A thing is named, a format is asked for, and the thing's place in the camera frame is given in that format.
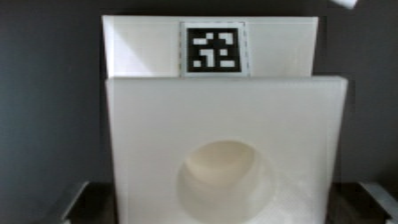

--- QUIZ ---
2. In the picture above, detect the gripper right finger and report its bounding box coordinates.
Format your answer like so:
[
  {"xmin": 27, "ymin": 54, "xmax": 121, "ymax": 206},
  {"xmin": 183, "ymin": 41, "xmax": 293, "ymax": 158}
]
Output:
[{"xmin": 330, "ymin": 182, "xmax": 398, "ymax": 224}]

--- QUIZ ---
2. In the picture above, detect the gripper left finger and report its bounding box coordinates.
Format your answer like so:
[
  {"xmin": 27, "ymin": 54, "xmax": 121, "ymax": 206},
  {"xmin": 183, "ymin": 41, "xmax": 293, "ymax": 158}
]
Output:
[{"xmin": 34, "ymin": 180, "xmax": 117, "ymax": 224}]

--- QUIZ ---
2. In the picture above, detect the white lamp base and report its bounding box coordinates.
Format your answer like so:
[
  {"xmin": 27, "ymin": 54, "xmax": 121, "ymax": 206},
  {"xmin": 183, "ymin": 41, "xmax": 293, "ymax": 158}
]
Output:
[{"xmin": 101, "ymin": 15, "xmax": 348, "ymax": 224}]

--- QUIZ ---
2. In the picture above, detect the white U-shaped fence frame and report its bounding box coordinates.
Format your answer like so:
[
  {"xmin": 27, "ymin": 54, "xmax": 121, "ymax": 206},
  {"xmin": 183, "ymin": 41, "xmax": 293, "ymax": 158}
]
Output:
[{"xmin": 330, "ymin": 0, "xmax": 359, "ymax": 9}]

